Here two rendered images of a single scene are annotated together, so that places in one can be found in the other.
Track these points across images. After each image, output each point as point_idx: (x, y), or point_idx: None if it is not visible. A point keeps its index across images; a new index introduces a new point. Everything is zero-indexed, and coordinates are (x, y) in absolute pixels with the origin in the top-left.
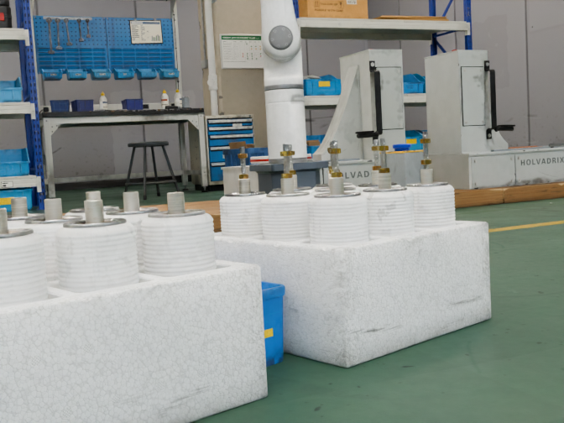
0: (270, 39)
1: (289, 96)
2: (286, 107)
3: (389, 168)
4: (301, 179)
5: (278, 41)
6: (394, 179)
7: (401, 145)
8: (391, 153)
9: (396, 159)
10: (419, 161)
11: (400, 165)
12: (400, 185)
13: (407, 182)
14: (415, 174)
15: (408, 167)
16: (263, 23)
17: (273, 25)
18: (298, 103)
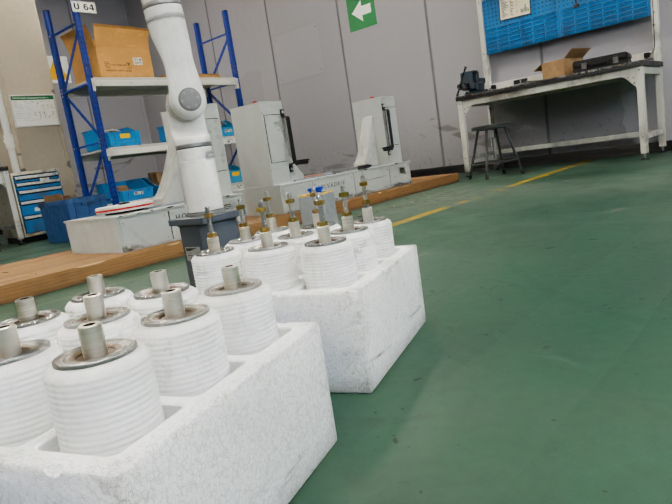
0: (180, 100)
1: (204, 153)
2: (202, 163)
3: (309, 209)
4: (225, 227)
5: (188, 102)
6: None
7: (316, 188)
8: (309, 195)
9: None
10: (331, 200)
11: None
12: None
13: (327, 219)
14: (330, 211)
15: (326, 206)
16: (170, 85)
17: (181, 88)
18: (212, 159)
